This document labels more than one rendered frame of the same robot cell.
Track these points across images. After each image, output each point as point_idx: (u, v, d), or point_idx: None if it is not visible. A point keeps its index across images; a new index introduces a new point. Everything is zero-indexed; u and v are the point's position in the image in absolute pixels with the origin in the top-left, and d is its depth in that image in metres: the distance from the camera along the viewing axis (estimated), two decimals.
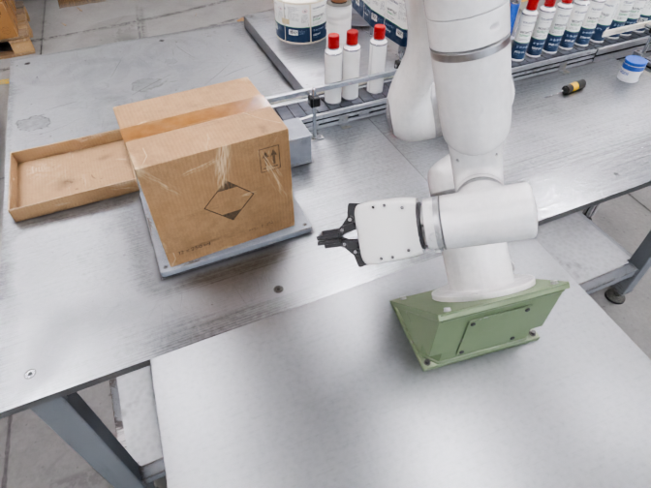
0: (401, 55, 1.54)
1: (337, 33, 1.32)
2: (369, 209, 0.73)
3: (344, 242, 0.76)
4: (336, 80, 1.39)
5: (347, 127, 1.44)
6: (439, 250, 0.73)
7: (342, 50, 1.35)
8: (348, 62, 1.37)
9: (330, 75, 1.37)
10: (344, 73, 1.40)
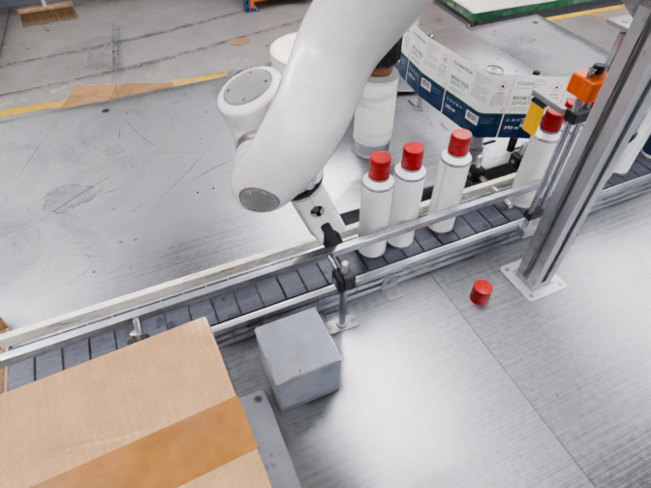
0: (480, 161, 0.94)
1: (387, 152, 0.71)
2: None
3: None
4: (382, 227, 0.78)
5: (396, 296, 0.84)
6: (304, 186, 0.62)
7: (394, 180, 0.74)
8: (403, 196, 0.76)
9: (372, 219, 0.76)
10: (393, 210, 0.80)
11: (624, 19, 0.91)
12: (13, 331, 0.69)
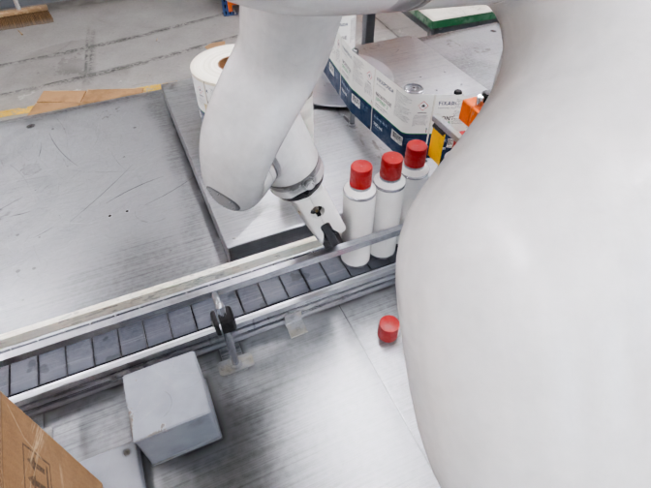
0: None
1: (370, 163, 0.69)
2: None
3: None
4: (359, 237, 0.76)
5: (299, 333, 0.78)
6: (304, 187, 0.62)
7: (376, 193, 0.72)
8: (387, 207, 0.74)
9: (349, 227, 0.75)
10: (377, 223, 0.77)
11: None
12: None
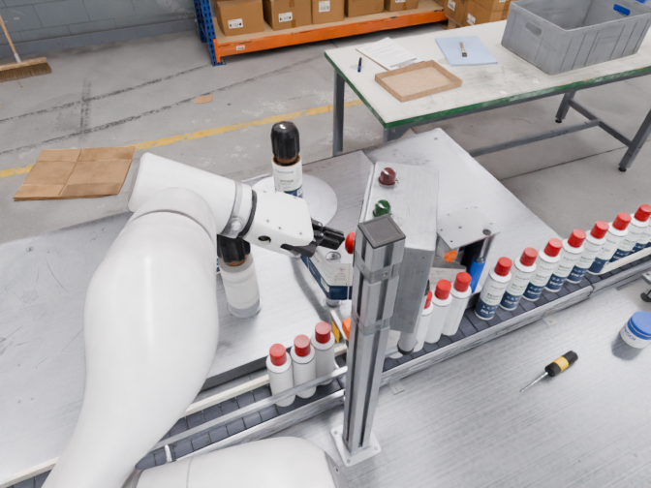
0: None
1: (284, 347, 0.92)
2: None
3: None
4: (281, 391, 0.99)
5: None
6: (233, 228, 0.67)
7: (291, 365, 0.95)
8: (301, 372, 0.97)
9: (272, 384, 0.98)
10: (296, 378, 1.00)
11: (439, 218, 1.09)
12: None
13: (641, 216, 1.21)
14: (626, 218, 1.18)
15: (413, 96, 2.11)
